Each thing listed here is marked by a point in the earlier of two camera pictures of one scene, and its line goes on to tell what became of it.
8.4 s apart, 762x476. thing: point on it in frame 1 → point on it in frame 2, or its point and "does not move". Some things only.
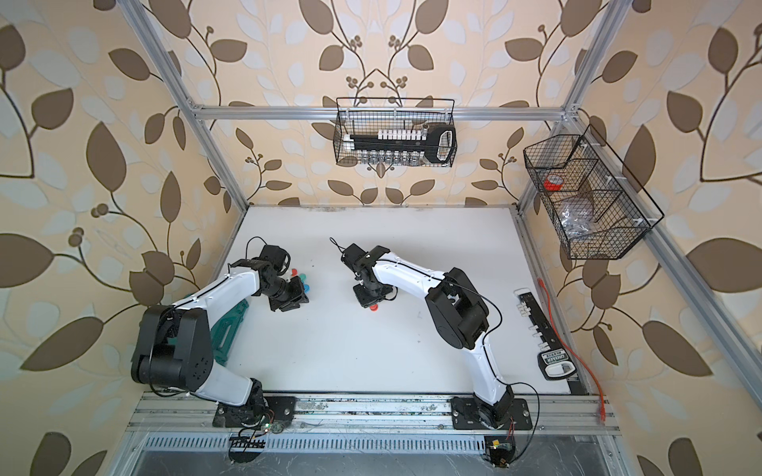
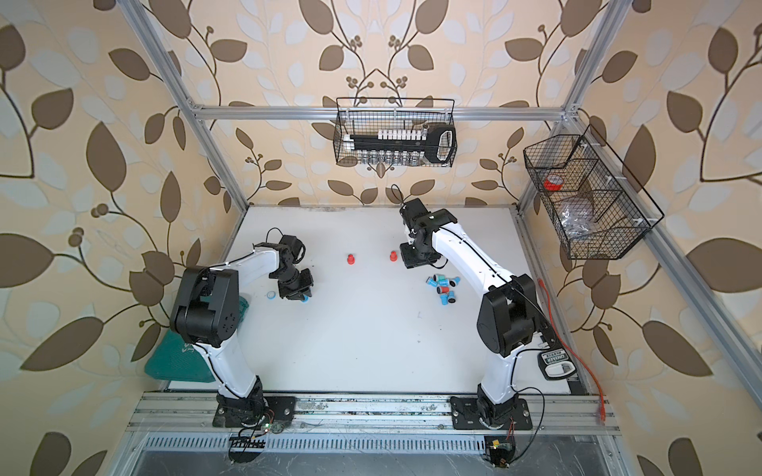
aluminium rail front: x=552 y=414 does not move
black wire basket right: x=598 y=207 does not move
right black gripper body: x=370 y=295 → x=415 y=255
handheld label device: x=555 y=362 does not move
